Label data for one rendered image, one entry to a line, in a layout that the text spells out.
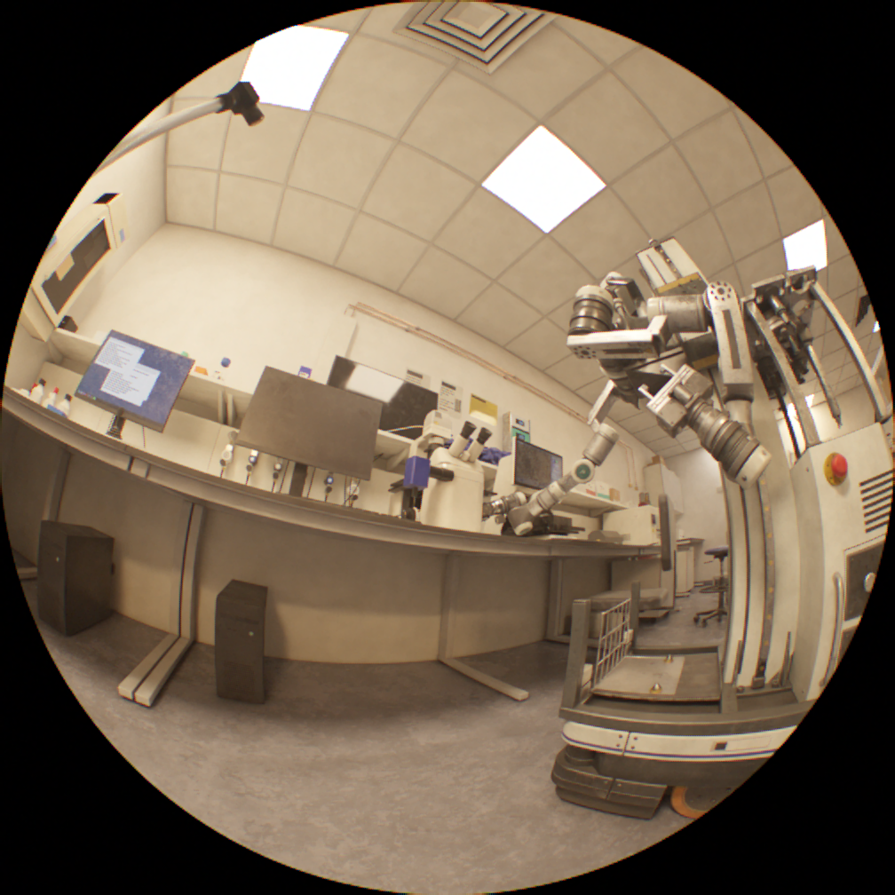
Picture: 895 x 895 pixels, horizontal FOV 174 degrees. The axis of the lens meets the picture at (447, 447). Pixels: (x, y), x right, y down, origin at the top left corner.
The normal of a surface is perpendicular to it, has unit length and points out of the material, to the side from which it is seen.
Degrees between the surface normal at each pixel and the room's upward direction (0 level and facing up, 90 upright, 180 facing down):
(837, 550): 90
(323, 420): 86
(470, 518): 90
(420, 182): 180
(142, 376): 86
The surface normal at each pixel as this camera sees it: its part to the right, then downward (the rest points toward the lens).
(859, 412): -0.84, -0.26
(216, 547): 0.54, -0.27
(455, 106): -0.08, 0.92
